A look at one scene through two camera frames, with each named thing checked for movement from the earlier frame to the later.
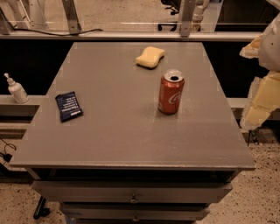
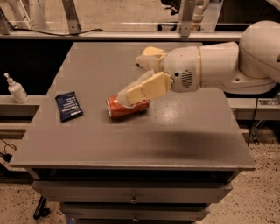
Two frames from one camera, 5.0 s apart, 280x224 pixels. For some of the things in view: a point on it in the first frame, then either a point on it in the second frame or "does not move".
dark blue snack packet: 68,106 does not move
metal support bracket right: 187,10 does not move
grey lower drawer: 136,212 does not move
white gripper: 271,49 → 181,67
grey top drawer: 132,192 does not move
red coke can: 171,92 → 115,109
